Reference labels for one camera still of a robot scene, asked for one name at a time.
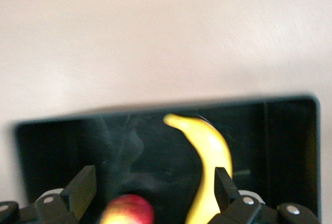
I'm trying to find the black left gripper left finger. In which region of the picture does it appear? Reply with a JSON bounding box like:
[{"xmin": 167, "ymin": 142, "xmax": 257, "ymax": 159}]
[{"xmin": 0, "ymin": 164, "xmax": 97, "ymax": 224}]

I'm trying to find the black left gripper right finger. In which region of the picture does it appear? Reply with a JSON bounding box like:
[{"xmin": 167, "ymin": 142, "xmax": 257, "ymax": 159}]
[{"xmin": 210, "ymin": 166, "xmax": 319, "ymax": 224}]

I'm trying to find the black plastic box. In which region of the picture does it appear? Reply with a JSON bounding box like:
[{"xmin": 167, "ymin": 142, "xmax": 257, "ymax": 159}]
[{"xmin": 12, "ymin": 94, "xmax": 322, "ymax": 224}]

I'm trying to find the red yellow apple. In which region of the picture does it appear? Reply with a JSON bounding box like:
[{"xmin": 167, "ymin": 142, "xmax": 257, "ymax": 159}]
[{"xmin": 100, "ymin": 193, "xmax": 156, "ymax": 224}]

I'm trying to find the yellow banana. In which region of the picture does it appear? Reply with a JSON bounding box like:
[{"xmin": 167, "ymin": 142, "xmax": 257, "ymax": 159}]
[{"xmin": 162, "ymin": 113, "xmax": 233, "ymax": 224}]

